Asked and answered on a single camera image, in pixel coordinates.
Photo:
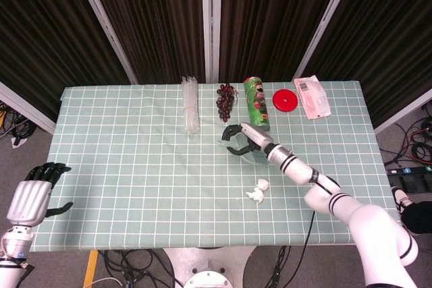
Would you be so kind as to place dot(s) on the black foot pedal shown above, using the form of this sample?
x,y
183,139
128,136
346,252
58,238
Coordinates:
x,y
410,183

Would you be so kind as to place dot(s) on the green checked tablecloth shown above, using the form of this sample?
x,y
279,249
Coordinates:
x,y
135,183

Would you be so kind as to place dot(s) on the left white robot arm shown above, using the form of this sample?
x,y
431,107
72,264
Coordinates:
x,y
13,244

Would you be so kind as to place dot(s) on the white black sneaker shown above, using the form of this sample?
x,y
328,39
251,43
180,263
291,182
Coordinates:
x,y
401,203

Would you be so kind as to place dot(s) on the green chips can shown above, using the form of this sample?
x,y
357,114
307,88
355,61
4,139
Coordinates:
x,y
257,106

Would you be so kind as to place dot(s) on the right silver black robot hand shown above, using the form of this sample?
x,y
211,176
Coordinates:
x,y
258,138

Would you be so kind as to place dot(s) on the white pink plastic package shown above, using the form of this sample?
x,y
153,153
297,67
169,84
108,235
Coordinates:
x,y
312,97

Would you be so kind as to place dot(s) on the clear plastic straw bundle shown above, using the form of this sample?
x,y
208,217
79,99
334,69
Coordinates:
x,y
190,106

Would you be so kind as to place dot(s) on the dark pleated screen panel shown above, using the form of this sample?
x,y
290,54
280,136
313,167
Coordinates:
x,y
388,31
44,31
270,21
152,21

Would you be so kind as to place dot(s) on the black trouser leg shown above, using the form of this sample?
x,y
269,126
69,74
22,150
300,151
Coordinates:
x,y
420,217

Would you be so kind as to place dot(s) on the dark red grape bunch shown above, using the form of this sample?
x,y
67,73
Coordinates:
x,y
225,100

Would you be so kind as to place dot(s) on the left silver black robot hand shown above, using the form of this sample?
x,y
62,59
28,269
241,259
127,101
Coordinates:
x,y
28,200

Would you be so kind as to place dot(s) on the teal hand brush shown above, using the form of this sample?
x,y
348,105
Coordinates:
x,y
254,158

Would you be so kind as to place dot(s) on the white double screen frame post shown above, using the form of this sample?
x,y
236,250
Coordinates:
x,y
211,21

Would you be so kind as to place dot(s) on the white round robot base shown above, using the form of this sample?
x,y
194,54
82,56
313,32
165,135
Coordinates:
x,y
206,267

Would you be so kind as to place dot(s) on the white screen bottom rail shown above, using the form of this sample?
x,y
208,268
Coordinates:
x,y
401,112
27,109

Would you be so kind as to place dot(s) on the red round lid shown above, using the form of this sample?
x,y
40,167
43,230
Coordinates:
x,y
285,100

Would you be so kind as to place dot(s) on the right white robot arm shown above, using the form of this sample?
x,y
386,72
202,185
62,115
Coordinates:
x,y
337,200

